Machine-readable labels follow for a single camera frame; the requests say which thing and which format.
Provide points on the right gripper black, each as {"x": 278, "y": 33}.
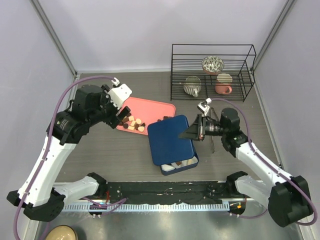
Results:
{"x": 197, "y": 130}

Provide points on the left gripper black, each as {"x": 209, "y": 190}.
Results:
{"x": 114, "y": 120}

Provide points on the pink plastic tray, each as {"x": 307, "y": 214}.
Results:
{"x": 145, "y": 112}

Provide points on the metal tongs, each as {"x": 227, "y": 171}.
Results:
{"x": 213, "y": 115}

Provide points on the dark blue box lid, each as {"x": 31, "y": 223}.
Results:
{"x": 166, "y": 146}

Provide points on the dark blue box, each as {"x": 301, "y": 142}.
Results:
{"x": 183, "y": 166}

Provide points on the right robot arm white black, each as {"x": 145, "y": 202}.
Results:
{"x": 286, "y": 198}

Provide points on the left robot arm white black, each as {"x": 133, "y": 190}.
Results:
{"x": 39, "y": 198}

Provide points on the white paper cupcake liner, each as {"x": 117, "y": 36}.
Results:
{"x": 167, "y": 167}

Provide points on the striped grey mug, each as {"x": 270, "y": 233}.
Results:
{"x": 192, "y": 86}

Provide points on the pink mug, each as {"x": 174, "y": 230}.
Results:
{"x": 223, "y": 84}

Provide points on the patterned ceramic bowl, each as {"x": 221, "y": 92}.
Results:
{"x": 212, "y": 65}

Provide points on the beige bowl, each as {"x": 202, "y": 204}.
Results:
{"x": 62, "y": 232}

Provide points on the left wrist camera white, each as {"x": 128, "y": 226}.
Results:
{"x": 119, "y": 93}

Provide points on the black wire rack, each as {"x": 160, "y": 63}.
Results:
{"x": 200, "y": 71}

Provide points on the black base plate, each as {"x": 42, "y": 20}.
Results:
{"x": 167, "y": 192}

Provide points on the white cable chain strip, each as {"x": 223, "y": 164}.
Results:
{"x": 124, "y": 208}

